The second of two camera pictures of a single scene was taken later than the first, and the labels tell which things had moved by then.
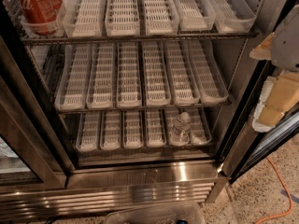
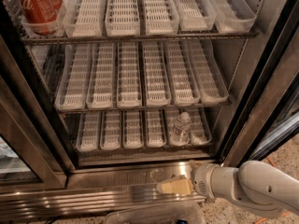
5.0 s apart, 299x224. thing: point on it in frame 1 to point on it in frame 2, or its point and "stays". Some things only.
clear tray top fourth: x=161 y=16 stays
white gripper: x=287 y=47 to x=203 y=179
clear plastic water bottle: x=179 y=129 stays
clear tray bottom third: x=133 y=129 stays
